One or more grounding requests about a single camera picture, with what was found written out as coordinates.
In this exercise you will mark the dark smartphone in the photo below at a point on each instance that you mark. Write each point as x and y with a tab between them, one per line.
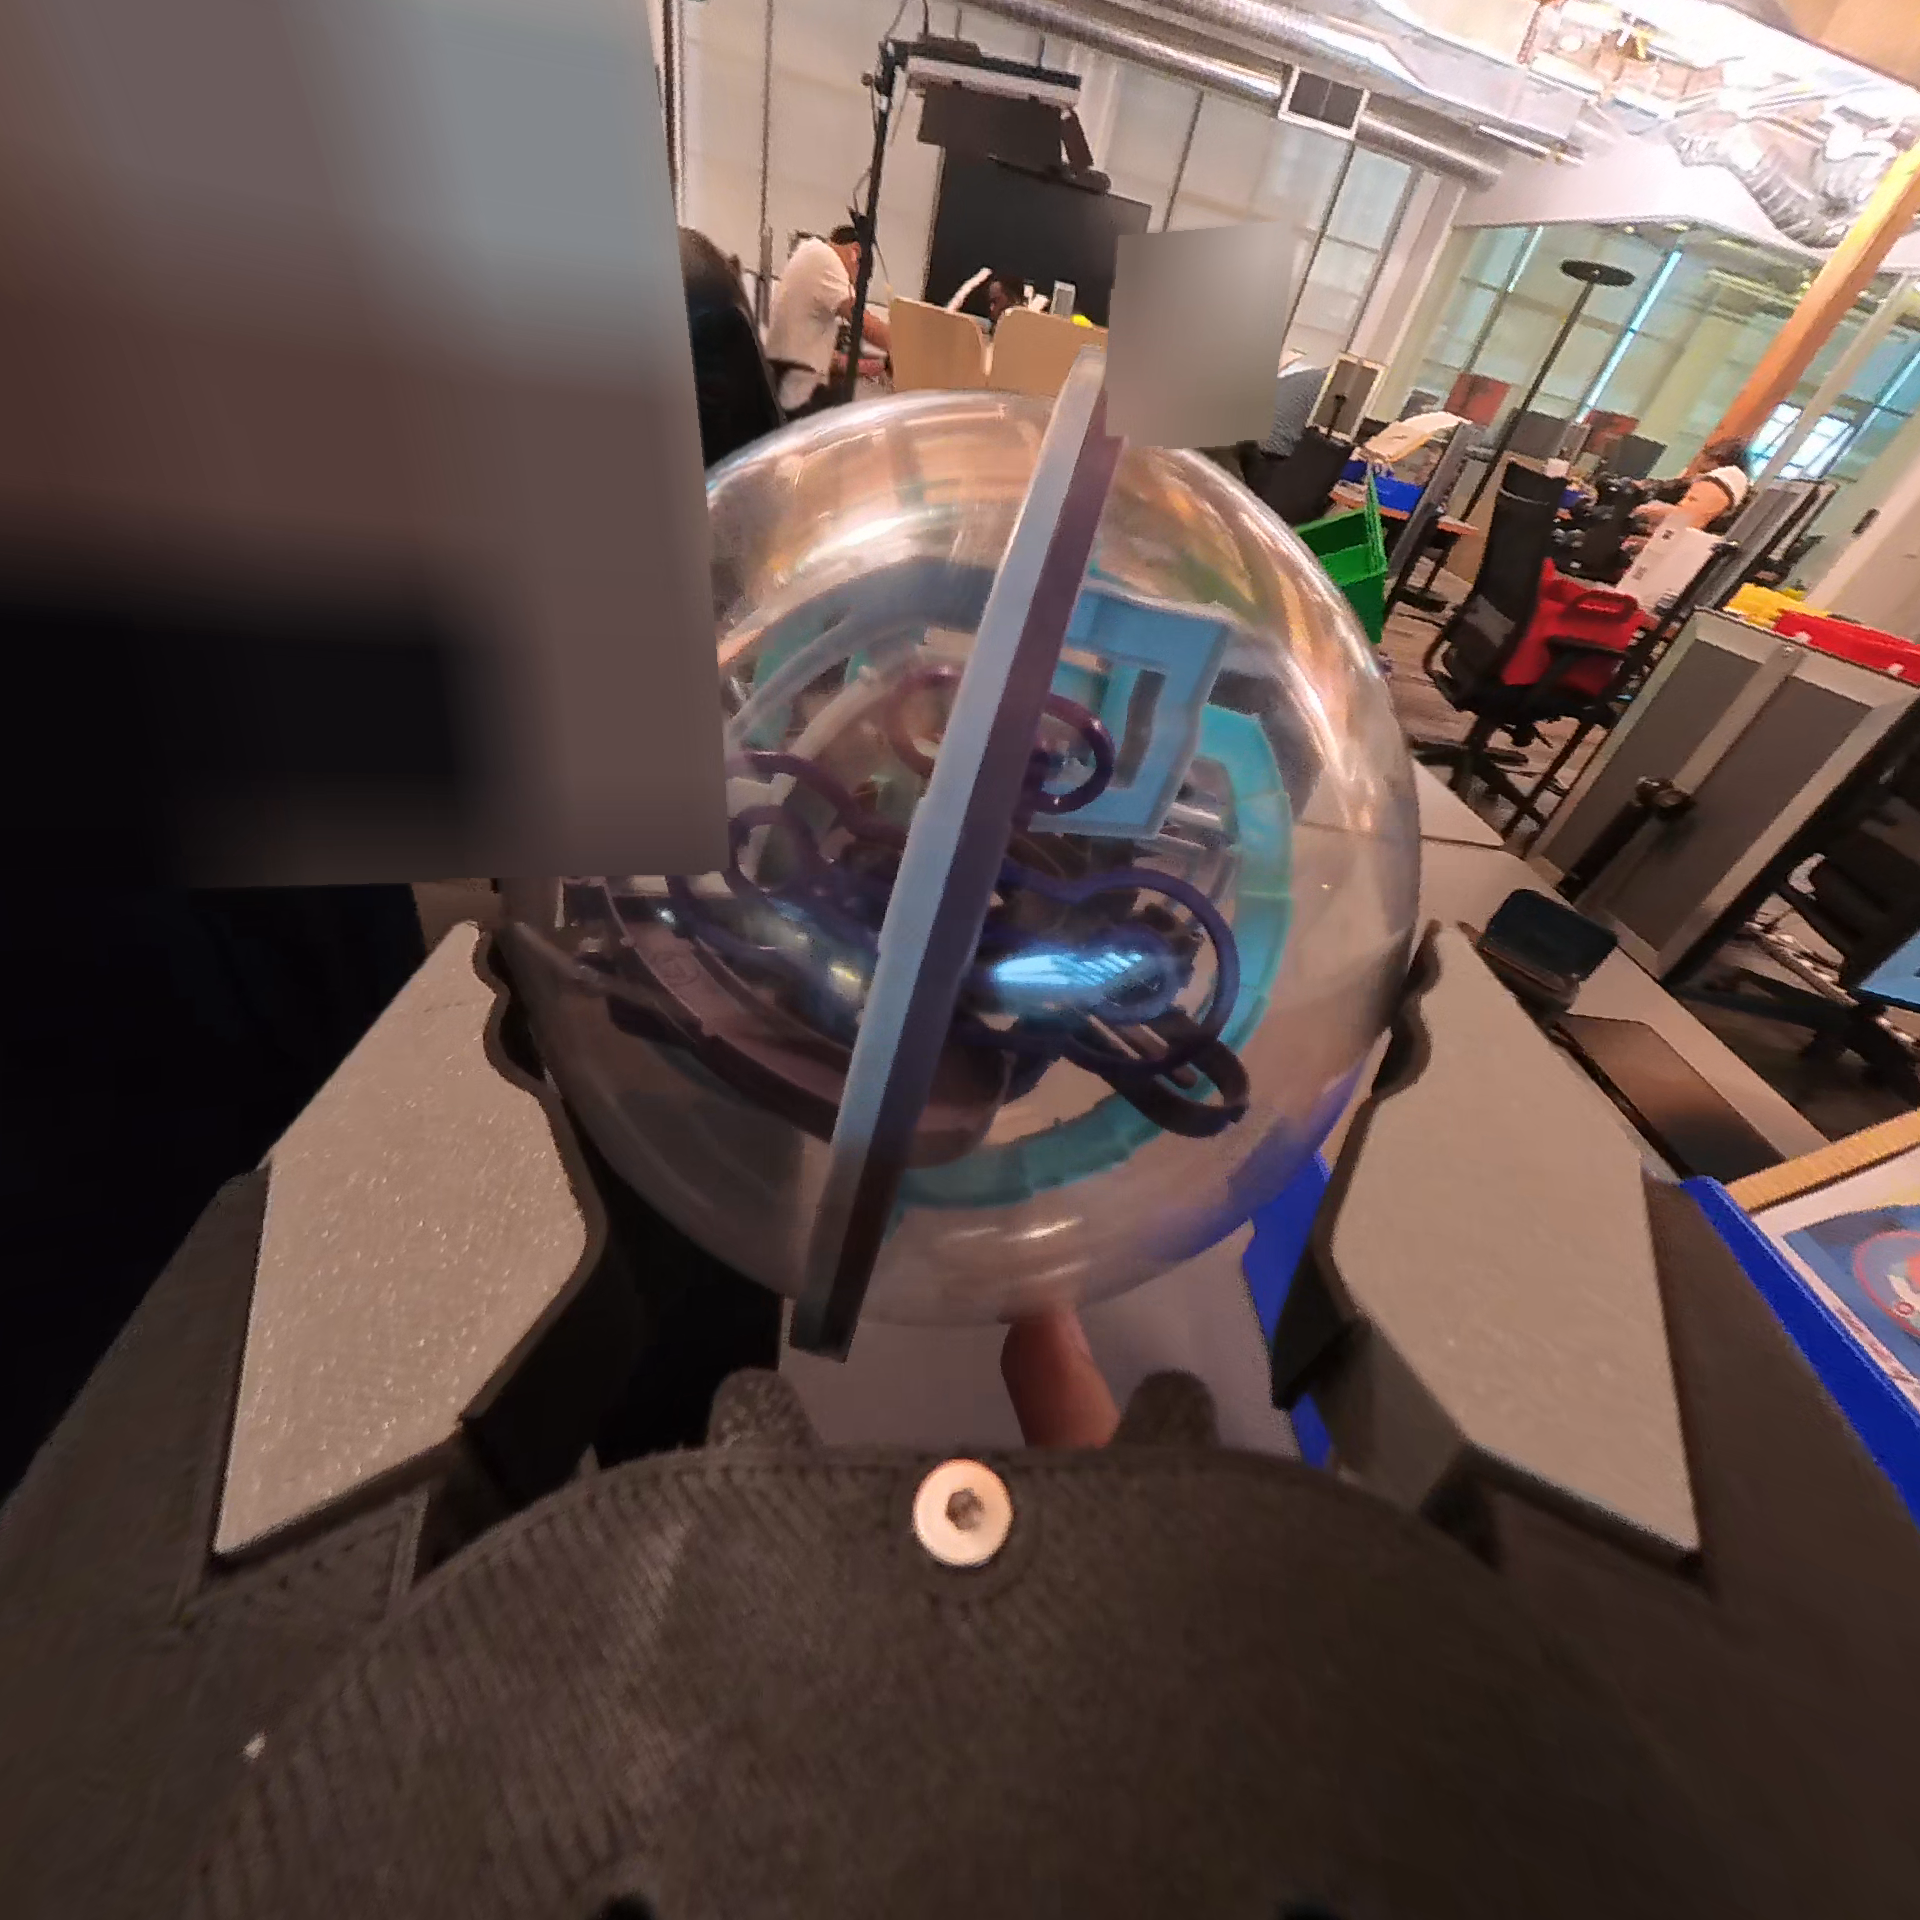
1545	944

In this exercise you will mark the blue printed box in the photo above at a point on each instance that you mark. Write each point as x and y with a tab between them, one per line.
1839	1291

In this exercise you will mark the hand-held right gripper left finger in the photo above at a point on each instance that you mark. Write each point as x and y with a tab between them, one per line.
399	1231

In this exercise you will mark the grey metal cabinet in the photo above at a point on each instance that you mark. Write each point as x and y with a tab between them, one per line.
1711	751

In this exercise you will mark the transparent maze ball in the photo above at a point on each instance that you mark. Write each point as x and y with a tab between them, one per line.
1034	840

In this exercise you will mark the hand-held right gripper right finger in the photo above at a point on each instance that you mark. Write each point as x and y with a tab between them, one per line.
1501	1244

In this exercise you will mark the black camera stand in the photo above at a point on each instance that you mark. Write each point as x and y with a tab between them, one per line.
884	195

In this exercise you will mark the green plastic bin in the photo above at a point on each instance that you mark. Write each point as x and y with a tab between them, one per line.
1342	563

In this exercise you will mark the person's left hand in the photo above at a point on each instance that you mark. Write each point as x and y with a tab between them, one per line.
1059	1388

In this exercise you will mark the yellow plastic bin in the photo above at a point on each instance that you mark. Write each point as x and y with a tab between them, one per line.
1771	600

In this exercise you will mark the red plastic bin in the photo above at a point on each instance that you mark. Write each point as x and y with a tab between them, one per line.
1860	644

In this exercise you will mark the black office chair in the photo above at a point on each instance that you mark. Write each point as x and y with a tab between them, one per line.
1501	630

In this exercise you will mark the black floor lamp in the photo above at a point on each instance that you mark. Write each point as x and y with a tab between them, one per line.
1561	344

